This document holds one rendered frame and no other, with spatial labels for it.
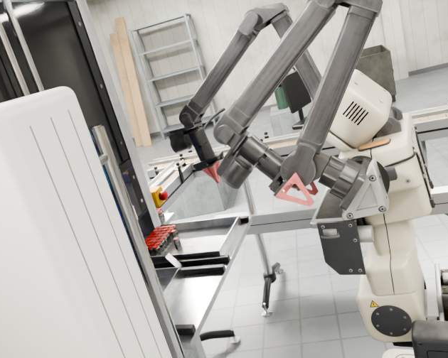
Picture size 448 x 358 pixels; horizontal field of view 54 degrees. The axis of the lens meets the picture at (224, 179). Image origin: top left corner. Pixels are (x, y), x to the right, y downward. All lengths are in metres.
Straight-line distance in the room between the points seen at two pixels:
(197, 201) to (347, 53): 3.39
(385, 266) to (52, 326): 0.88
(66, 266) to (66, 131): 0.17
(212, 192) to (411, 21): 5.65
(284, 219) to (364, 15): 1.72
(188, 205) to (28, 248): 3.77
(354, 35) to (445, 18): 7.98
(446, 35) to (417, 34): 0.50
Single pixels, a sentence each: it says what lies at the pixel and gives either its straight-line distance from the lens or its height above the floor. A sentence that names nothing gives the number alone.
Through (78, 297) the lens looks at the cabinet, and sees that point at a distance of 0.55.
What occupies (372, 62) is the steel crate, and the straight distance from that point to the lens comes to 6.80.
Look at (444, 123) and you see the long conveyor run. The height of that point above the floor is 0.91.
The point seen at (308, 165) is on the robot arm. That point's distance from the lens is 0.96.
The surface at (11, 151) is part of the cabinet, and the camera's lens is 0.50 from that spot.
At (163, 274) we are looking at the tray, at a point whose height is 0.89.
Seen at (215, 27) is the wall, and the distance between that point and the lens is 8.61.
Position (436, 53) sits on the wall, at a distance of 8.94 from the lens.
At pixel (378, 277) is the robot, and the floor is 0.86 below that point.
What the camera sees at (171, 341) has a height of 1.08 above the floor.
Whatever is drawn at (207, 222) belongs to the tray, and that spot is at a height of 0.90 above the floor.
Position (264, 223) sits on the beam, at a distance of 2.56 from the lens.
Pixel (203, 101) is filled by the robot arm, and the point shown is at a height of 1.37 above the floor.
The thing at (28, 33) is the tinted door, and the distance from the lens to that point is 1.49.
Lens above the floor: 1.56
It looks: 18 degrees down
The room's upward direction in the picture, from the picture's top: 16 degrees counter-clockwise
